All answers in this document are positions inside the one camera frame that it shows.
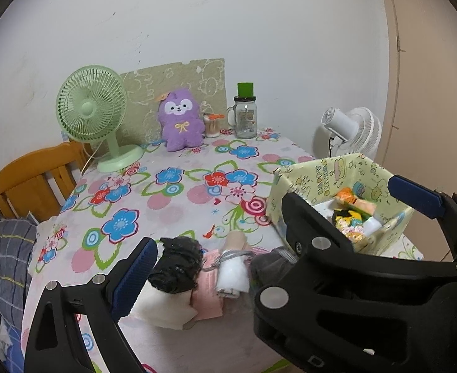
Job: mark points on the floral tablecloth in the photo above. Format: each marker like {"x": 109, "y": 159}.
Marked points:
{"x": 166, "y": 209}

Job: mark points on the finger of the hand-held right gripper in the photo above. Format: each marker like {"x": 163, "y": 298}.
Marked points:
{"x": 415, "y": 196}
{"x": 310, "y": 229}

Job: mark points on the colourful patterned sock bundle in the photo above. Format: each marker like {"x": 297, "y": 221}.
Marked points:
{"x": 352, "y": 217}

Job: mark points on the grey plaid pillow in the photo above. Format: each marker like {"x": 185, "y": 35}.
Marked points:
{"x": 6, "y": 248}

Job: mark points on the pink paper packet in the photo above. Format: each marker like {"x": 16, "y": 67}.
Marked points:
{"x": 207, "y": 291}

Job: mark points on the white and beige towel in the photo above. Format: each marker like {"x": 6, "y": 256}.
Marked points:
{"x": 234, "y": 276}

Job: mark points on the small orange carrot figure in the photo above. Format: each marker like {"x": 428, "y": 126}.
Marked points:
{"x": 214, "y": 117}

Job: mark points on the black soft bundle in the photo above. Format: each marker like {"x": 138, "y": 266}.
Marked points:
{"x": 176, "y": 264}

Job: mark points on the blue bed sheet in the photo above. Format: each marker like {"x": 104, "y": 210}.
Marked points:
{"x": 13, "y": 342}

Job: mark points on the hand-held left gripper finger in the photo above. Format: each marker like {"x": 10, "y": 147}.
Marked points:
{"x": 135, "y": 272}

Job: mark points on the yellow-green patterned storage box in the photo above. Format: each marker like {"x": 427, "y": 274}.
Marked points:
{"x": 321, "y": 178}

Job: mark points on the orange wooden chair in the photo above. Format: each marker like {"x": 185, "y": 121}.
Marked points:
{"x": 26, "y": 178}

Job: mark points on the white desk fan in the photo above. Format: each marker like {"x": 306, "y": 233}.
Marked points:
{"x": 358, "y": 132}

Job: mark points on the green desk fan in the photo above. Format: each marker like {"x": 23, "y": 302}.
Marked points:
{"x": 90, "y": 105}

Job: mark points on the green patterned wall sheet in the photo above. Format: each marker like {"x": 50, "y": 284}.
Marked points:
{"x": 142, "y": 85}

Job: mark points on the beige door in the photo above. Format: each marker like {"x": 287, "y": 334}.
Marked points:
{"x": 426, "y": 85}

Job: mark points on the clear cotton swab container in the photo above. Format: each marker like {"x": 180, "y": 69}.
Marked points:
{"x": 212, "y": 129}

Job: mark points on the glass jar mug green lid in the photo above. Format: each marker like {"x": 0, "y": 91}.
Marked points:
{"x": 246, "y": 122}

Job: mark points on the purple plush toy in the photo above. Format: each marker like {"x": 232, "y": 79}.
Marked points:
{"x": 181, "y": 132}

